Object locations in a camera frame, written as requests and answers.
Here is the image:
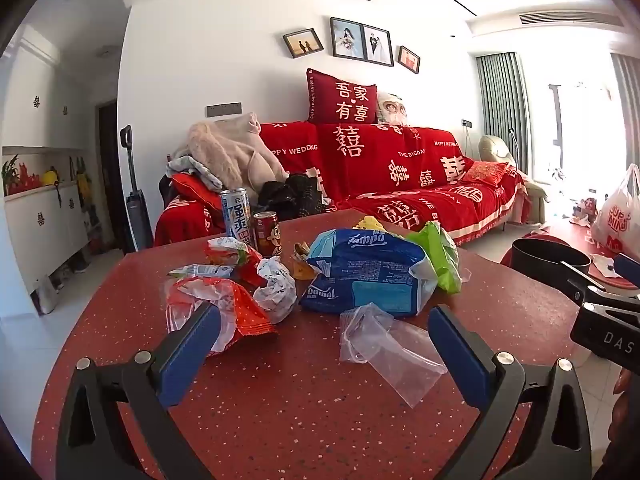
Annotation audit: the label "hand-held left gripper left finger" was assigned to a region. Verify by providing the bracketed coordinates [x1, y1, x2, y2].
[56, 302, 222, 480]

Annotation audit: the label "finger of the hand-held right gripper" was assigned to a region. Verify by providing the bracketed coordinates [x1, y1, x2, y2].
[614, 253, 640, 291]
[559, 259, 621, 306]

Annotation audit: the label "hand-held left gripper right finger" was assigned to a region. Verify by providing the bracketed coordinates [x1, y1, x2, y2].
[427, 304, 593, 480]

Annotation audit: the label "black trash bin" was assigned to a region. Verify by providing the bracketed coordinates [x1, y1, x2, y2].
[512, 237, 592, 288]

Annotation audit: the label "clear plastic bag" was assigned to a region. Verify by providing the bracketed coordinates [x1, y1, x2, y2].
[340, 302, 448, 408]

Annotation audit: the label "red-white snack wrappers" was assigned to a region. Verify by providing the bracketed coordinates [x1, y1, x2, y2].
[165, 275, 278, 357]

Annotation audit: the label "small white green wrapper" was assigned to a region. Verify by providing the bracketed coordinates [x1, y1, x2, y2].
[167, 263, 236, 281]

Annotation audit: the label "green plastic bag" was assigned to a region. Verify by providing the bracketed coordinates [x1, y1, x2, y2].
[406, 221, 463, 295]

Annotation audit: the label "red green snack wrapper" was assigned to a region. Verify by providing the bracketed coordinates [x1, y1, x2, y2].
[205, 236, 263, 286]

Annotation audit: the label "blue tissue pack wrapper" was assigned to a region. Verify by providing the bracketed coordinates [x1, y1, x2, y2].
[299, 228, 437, 318]

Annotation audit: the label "small yellow wrapper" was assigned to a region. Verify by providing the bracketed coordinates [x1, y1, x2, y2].
[292, 242, 318, 281]

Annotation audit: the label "yellow foam fruit net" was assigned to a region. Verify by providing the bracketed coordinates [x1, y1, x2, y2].
[350, 215, 396, 233]

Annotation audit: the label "person's right hand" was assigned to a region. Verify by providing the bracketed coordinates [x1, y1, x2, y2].
[615, 367, 640, 395]

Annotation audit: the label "round red low table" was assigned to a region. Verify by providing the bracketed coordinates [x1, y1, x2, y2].
[520, 225, 640, 291]

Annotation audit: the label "white printed shopping bag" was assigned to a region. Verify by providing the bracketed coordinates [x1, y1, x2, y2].
[591, 163, 640, 257]

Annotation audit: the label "short red drink can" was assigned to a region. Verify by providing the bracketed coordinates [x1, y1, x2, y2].
[252, 211, 282, 259]

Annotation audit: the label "tall blue white drink can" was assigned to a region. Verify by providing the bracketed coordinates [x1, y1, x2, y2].
[220, 188, 253, 251]

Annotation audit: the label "red embroidered cushion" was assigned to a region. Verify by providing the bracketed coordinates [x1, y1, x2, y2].
[462, 160, 508, 186]

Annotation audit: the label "upright vacuum cleaner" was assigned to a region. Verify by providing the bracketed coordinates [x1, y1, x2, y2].
[120, 125, 153, 252]

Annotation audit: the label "white floor bag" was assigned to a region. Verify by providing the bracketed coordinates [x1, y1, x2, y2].
[32, 275, 58, 316]

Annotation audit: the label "grey green curtain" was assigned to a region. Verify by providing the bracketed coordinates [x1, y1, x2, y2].
[611, 52, 640, 161]
[475, 52, 531, 171]

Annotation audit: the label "red satin pillow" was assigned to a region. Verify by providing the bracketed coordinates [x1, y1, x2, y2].
[170, 172, 226, 211]

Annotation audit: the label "grey cloth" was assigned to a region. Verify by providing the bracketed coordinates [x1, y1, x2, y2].
[167, 155, 223, 191]

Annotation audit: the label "dark checked garment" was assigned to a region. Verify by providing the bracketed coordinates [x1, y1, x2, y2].
[257, 174, 331, 221]

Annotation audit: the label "white cabinet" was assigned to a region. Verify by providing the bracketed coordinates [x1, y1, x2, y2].
[2, 147, 93, 291]

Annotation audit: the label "red printed sofa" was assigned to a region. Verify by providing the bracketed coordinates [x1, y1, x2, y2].
[155, 120, 531, 248]

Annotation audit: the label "beige fleece coat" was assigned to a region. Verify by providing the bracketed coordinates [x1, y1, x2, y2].
[187, 112, 291, 201]

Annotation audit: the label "face print cushion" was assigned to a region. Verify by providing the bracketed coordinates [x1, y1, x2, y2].
[376, 91, 412, 127]

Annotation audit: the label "ceiling air vent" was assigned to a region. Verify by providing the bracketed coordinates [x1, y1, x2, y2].
[519, 12, 625, 28]

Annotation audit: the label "green potted plant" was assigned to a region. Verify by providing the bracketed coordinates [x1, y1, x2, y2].
[2, 155, 22, 196]

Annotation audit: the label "red printed square cushion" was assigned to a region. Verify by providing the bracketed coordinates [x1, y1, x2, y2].
[306, 67, 378, 125]

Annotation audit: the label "small red photo frame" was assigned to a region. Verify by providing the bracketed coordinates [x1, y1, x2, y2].
[397, 46, 421, 74]

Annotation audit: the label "wedding couple photo frame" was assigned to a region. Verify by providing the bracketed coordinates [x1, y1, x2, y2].
[362, 24, 395, 67]

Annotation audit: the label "sunset photo frame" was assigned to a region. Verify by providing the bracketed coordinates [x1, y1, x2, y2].
[283, 28, 325, 59]

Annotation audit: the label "bride photo frame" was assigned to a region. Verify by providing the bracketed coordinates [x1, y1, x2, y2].
[330, 17, 366, 61]

